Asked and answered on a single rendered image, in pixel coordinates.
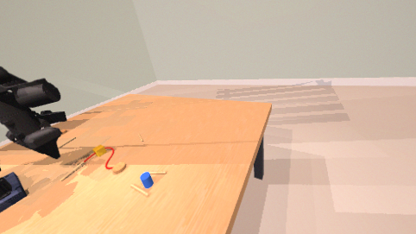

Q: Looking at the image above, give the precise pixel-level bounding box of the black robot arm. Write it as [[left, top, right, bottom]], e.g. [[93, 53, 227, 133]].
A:
[[0, 66, 67, 200]]

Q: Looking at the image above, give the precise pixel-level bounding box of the small yellow block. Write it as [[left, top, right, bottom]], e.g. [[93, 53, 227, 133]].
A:
[[93, 145, 107, 157]]

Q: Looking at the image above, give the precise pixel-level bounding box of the round wooden button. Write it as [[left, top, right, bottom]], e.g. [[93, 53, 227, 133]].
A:
[[112, 162, 126, 174]]

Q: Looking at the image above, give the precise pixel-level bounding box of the blue cylinder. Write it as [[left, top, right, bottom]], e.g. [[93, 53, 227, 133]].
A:
[[140, 172, 154, 189]]

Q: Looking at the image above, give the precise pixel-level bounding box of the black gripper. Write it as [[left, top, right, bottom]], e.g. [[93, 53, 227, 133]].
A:
[[0, 108, 62, 159]]

